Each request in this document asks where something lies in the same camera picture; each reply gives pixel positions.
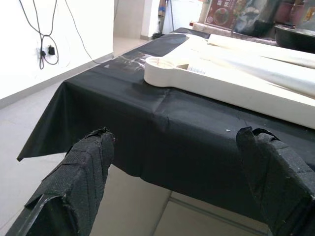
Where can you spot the beige cloth covered bench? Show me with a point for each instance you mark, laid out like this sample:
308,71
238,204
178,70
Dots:
221,33

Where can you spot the mop with dark head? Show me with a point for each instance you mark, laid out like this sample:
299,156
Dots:
163,17

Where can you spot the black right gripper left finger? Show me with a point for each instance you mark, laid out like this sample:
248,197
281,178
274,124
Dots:
73,184

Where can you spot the white plastic table top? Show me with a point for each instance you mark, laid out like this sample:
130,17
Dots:
221,86

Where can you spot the red printed cardboard box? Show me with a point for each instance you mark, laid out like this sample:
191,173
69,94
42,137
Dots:
219,14

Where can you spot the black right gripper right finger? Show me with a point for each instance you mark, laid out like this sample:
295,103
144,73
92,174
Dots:
278,184

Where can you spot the black wok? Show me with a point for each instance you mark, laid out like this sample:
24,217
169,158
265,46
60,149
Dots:
295,39

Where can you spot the black tablecloth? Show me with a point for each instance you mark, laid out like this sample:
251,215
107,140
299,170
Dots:
147,110

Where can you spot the black power adapter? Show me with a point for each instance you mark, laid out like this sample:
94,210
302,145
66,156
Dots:
51,50

